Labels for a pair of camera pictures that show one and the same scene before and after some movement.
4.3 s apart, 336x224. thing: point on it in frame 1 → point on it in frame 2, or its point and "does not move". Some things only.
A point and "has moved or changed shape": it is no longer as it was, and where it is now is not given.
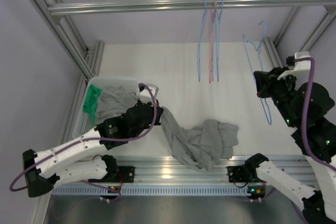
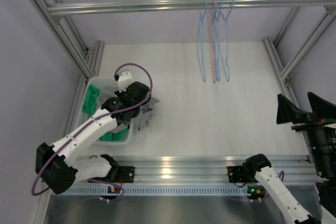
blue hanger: [217, 34] does not move
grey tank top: [202, 146] has moved or changed shape
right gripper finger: [263, 86] → [287, 113]
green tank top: [92, 100] does not move
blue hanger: [270, 120] → [223, 42]
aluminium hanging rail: [218, 3] does not move
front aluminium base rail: [164, 169] does not move
